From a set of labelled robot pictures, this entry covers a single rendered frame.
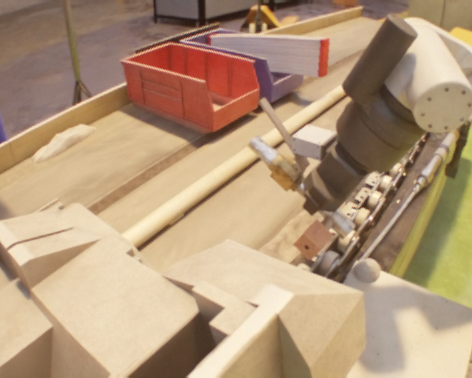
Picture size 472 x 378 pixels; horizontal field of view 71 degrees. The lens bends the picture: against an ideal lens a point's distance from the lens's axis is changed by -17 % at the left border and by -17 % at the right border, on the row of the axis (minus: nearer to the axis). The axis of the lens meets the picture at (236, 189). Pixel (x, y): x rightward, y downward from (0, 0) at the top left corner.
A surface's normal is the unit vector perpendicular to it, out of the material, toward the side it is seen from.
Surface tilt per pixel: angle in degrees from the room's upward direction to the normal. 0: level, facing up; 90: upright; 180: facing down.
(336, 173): 90
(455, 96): 106
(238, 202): 0
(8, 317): 10
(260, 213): 0
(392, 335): 0
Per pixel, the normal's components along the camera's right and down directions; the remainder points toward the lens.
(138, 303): -0.14, -0.84
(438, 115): -0.04, 0.80
